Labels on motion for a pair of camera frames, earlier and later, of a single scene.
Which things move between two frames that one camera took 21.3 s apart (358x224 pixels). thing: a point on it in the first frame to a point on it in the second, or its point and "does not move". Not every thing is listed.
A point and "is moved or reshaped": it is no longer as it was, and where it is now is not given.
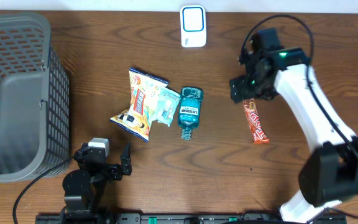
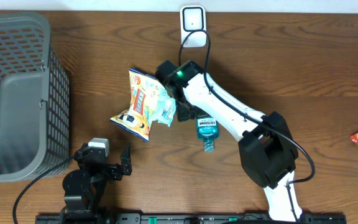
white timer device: (192, 26) does not move
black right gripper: (240, 89) to (183, 113)
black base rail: (179, 218) does not move
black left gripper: (115, 171) does not move
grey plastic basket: (24, 99) does not move
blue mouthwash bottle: (189, 112) is moved or reshaped
